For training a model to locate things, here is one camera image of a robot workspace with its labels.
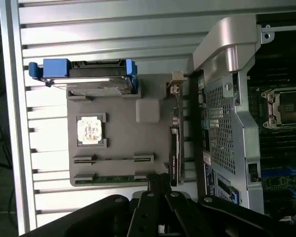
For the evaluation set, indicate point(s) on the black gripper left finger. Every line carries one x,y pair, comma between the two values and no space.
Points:
101,217

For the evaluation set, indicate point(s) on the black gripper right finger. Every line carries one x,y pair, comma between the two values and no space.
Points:
187,217

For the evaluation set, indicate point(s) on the green RAM stick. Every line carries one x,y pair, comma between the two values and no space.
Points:
113,179

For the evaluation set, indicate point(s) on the blue connector tab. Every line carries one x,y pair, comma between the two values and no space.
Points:
233,195

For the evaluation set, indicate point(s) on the black graphics card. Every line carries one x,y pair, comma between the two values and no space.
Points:
175,153

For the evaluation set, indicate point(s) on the grey parts rack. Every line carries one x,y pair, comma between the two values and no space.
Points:
123,138

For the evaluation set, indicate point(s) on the silver CPU chip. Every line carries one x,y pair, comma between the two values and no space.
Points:
88,130

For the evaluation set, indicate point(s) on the dark green motherboard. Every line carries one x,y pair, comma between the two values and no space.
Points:
281,153

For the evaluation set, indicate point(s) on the light grey square block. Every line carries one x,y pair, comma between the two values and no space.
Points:
148,110

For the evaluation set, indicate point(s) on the silver PC case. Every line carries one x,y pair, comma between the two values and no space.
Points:
239,98

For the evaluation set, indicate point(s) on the hard disk with blue carrier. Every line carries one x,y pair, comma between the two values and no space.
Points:
88,74

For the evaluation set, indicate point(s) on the CPU socket with metal frame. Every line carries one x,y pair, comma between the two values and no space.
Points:
286,108

